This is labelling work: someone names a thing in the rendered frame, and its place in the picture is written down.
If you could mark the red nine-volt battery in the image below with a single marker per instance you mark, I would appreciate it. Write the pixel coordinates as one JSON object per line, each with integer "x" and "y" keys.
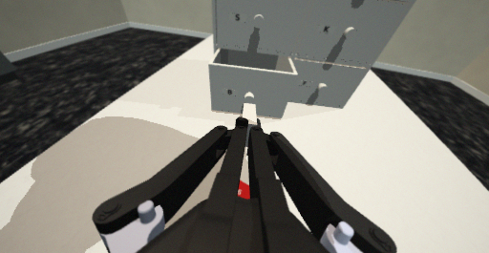
{"x": 243, "y": 190}

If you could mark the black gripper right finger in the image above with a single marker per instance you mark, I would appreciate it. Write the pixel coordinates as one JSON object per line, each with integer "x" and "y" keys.
{"x": 338, "y": 226}

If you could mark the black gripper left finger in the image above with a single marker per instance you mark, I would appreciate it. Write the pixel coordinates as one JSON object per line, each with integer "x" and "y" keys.
{"x": 133, "y": 218}

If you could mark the grey chest of drawers with cream top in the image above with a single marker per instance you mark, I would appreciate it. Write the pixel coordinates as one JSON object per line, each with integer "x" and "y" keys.
{"x": 409, "y": 4}

